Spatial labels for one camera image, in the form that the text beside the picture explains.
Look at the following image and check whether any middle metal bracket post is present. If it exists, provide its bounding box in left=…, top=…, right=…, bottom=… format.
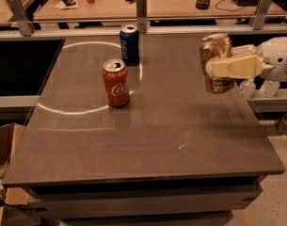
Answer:
left=136, top=0, right=147, bottom=33

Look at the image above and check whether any black cable on desk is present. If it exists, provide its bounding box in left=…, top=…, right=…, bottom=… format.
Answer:
left=215, top=0, right=247, bottom=12

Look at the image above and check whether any right metal bracket post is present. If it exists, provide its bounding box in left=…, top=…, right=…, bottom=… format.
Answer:
left=249, top=0, right=273, bottom=30

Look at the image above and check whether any cardboard box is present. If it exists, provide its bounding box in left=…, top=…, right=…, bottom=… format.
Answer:
left=0, top=123, right=40, bottom=226

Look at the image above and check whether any blue Pepsi can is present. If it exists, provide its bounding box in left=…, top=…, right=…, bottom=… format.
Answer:
left=120, top=24, right=139, bottom=65

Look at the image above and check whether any left metal bracket post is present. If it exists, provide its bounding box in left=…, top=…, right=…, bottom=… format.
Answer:
left=7, top=0, right=35, bottom=37

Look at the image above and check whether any orange gold soda can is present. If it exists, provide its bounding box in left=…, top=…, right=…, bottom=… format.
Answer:
left=199, top=33, right=234, bottom=94

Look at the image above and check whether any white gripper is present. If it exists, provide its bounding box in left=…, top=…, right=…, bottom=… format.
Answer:
left=205, top=37, right=287, bottom=82

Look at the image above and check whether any red Coca-Cola can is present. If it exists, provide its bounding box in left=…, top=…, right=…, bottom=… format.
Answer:
left=103, top=58, right=130, bottom=107

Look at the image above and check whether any clear sanitizer bottle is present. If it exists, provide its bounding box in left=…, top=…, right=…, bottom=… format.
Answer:
left=260, top=80, right=279, bottom=97

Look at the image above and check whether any black mesh pen cup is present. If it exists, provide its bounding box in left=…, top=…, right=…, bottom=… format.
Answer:
left=196, top=0, right=211, bottom=9

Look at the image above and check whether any metal bracket post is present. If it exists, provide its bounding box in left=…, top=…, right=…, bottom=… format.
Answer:
left=249, top=0, right=273, bottom=30
left=7, top=0, right=35, bottom=37
left=136, top=0, right=147, bottom=33

